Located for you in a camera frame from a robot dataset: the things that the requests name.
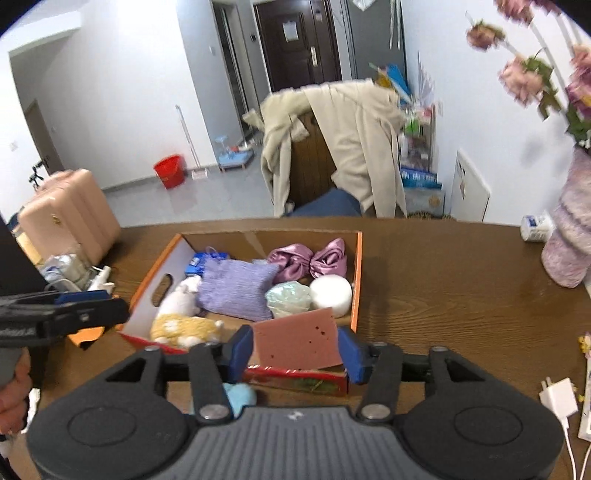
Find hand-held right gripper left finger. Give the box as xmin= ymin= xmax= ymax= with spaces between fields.
xmin=104 ymin=325 xmax=257 ymax=423

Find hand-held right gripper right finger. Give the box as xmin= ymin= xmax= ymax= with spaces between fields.
xmin=337 ymin=325 xmax=490 ymax=423

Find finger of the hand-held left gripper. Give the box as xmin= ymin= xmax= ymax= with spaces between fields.
xmin=0 ymin=290 xmax=115 ymax=311
xmin=34 ymin=298 xmax=131 ymax=342

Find light blue sponge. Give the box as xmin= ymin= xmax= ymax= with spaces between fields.
xmin=189 ymin=382 xmax=257 ymax=416

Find pink rectangular sponge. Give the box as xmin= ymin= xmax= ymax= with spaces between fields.
xmin=252 ymin=307 xmax=345 ymax=370

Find red and orange cardboard box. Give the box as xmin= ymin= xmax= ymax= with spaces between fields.
xmin=115 ymin=230 xmax=363 ymax=398

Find purple cloth pouch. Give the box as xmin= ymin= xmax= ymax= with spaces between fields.
xmin=196 ymin=257 xmax=280 ymax=322

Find white round sponge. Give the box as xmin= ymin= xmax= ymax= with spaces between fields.
xmin=308 ymin=274 xmax=354 ymax=319

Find blue tissue packet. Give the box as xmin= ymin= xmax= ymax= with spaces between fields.
xmin=185 ymin=247 xmax=230 ymax=278

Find person's left hand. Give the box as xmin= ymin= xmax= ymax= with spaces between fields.
xmin=0 ymin=353 xmax=33 ymax=437

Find white and blue plastic pack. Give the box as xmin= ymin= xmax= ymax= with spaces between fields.
xmin=41 ymin=253 xmax=93 ymax=292

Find white and yellow plush toy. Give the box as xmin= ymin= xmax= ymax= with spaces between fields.
xmin=150 ymin=275 xmax=225 ymax=347

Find black monitor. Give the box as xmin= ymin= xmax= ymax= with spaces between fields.
xmin=0 ymin=211 xmax=47 ymax=296

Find pink hard-shell suitcase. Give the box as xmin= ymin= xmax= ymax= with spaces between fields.
xmin=18 ymin=168 xmax=122 ymax=266

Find pink satin bow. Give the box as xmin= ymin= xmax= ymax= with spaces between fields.
xmin=267 ymin=237 xmax=348 ymax=283

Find red plastic bucket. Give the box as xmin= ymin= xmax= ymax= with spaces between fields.
xmin=153 ymin=154 xmax=186 ymax=190

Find blue denim cloth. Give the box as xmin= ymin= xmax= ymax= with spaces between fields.
xmin=284 ymin=188 xmax=363 ymax=217

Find brown interior door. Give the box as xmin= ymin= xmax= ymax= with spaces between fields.
xmin=23 ymin=99 xmax=65 ymax=176

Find white mop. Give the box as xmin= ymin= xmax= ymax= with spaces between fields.
xmin=174 ymin=104 xmax=208 ymax=181

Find light blue low stool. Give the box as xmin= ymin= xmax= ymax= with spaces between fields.
xmin=215 ymin=134 xmax=256 ymax=172

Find brown wooden chair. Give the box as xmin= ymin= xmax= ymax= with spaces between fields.
xmin=288 ymin=113 xmax=340 ymax=208

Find white phone charger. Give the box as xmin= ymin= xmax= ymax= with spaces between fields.
xmin=539 ymin=377 xmax=578 ymax=418

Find beige coat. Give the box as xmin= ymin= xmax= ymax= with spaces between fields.
xmin=241 ymin=80 xmax=409 ymax=219

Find small white bottle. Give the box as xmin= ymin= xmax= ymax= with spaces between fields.
xmin=521 ymin=211 xmax=556 ymax=243

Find cluttered storage rack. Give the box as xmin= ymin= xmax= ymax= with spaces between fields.
xmin=372 ymin=62 xmax=446 ymax=217

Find white flat packet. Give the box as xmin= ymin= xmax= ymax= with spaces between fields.
xmin=577 ymin=348 xmax=591 ymax=439

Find purple textured vase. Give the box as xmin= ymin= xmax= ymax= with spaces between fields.
xmin=541 ymin=148 xmax=591 ymax=289

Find dark brown entrance door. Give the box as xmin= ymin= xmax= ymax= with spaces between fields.
xmin=253 ymin=0 xmax=342 ymax=93

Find dried pink roses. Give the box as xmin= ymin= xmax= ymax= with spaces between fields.
xmin=465 ymin=0 xmax=591 ymax=148

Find white power adapter with cable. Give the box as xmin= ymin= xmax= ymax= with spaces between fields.
xmin=87 ymin=265 xmax=115 ymax=292

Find white wall panel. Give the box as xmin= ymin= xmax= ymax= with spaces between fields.
xmin=450 ymin=148 xmax=491 ymax=223

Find white charger cable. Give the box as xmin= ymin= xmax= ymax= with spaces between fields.
xmin=556 ymin=413 xmax=580 ymax=480

